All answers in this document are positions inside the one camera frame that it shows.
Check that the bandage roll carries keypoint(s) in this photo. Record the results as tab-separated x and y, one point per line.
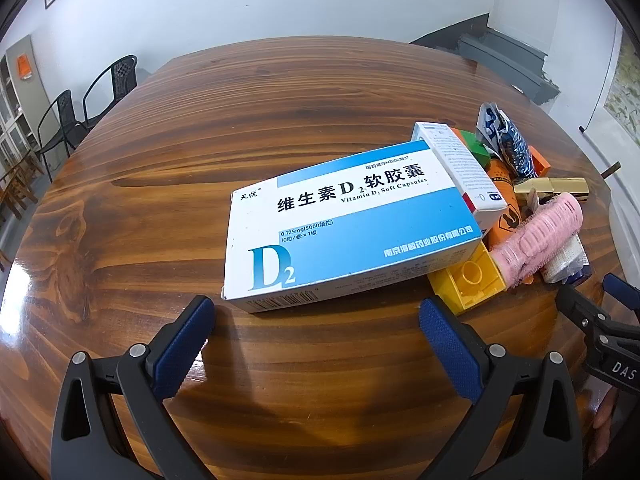
560	262

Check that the black metal chair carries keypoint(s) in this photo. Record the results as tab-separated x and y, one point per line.
112	85
62	130

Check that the small white medicine box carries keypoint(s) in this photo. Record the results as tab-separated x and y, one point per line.
465	175

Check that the hanging wall scroll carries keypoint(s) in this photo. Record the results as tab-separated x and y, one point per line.
625	90

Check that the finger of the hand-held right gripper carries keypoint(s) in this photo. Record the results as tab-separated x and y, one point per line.
620	290
580	310

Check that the pink hair roller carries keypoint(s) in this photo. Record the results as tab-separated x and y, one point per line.
540	237

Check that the yellow toy block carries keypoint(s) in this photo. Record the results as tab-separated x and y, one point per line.
480	285

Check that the orange tube with black cap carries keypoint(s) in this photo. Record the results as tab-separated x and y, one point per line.
505	195

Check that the brown wooden stick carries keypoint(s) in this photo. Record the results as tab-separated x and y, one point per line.
611	169

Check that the wooden desktop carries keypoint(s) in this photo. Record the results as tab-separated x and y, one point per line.
200	135

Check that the small gold box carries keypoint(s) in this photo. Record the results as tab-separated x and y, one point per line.
555	187

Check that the large blue white medicine box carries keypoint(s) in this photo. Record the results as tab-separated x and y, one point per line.
350	220

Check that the grey glass-door cabinet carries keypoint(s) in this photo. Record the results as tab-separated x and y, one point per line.
20	105

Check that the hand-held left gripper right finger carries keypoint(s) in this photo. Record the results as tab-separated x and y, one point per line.
450	345

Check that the orange sign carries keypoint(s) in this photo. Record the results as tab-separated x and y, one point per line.
25	66

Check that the small dark blue object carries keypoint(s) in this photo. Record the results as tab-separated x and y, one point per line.
582	275

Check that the person's right hand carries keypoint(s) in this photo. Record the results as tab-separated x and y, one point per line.
606	430

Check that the orange toy block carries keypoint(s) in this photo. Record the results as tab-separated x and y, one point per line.
539	162

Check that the wooden chair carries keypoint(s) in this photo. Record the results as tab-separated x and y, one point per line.
10	200
27	175

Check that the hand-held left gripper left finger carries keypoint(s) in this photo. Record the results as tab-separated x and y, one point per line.
182	345

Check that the green toy block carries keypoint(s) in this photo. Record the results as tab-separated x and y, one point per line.
475	145

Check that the blue white snack packet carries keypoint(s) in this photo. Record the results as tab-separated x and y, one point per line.
515	152

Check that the grey stairs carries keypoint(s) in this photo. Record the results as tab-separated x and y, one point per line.
495	55

